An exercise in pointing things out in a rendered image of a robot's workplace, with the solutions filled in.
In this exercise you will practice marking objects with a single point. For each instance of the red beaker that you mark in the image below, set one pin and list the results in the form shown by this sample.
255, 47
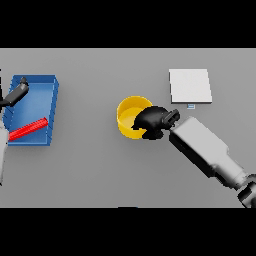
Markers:
27, 129

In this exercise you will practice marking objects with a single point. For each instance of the dark left robot hand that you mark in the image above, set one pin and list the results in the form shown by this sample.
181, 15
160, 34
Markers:
15, 94

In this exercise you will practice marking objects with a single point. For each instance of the pale square measuring scale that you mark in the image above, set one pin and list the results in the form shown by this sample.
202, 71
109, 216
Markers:
190, 85

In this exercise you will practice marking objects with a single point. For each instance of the blue tray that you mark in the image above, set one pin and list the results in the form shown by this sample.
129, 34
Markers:
33, 103

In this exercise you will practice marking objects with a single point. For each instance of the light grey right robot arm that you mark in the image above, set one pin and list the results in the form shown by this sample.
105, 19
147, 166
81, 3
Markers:
206, 150

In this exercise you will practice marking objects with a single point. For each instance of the dark right robot hand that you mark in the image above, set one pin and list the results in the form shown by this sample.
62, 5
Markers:
151, 120

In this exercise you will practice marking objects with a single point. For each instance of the yellow bowl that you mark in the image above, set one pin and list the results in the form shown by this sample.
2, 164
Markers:
128, 118

